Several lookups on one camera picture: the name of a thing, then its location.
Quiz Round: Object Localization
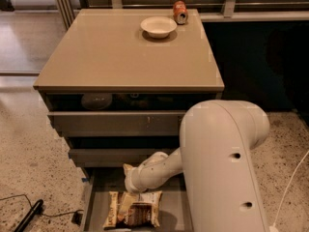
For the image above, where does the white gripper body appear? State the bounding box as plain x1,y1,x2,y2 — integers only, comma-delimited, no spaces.
125,167,147,193

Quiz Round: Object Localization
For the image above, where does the brown chip bag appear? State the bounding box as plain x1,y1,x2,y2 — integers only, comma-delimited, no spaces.
102,190,162,229

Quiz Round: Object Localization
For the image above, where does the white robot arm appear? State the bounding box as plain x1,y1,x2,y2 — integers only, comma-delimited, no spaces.
125,100,269,232

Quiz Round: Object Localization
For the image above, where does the top grey drawer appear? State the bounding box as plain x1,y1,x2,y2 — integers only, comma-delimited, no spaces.
47,110,185,137

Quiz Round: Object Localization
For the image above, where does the grey drawer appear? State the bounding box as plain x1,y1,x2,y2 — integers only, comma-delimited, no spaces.
81,168,193,232
69,149,175,168
47,110,185,137

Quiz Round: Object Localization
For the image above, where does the middle grey drawer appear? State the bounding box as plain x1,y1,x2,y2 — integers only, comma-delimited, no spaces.
69,149,175,168

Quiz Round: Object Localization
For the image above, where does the bottom grey drawer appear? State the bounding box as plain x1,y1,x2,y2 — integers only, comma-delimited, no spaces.
81,168,193,232

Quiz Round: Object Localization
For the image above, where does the grey bowl in drawer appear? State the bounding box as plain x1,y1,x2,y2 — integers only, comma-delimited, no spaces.
81,93,113,110

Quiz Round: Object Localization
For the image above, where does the tan drawer cabinet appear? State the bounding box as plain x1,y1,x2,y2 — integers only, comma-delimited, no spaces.
33,8,225,232

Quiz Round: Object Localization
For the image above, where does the black power adapter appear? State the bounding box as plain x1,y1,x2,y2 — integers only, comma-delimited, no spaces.
71,210,83,225

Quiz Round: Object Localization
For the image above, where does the black bar on floor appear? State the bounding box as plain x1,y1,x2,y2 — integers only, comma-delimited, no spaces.
14,199,43,232

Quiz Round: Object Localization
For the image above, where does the white bowl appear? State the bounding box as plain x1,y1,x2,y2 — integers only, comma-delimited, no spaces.
140,16,177,39

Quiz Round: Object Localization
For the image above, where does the orange soda can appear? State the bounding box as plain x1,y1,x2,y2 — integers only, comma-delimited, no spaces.
173,1,188,25

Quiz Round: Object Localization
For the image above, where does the black floor cable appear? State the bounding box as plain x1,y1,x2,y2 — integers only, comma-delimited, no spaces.
0,194,78,218

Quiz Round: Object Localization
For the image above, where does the white cable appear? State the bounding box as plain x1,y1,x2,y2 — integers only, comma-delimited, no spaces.
268,149,309,232

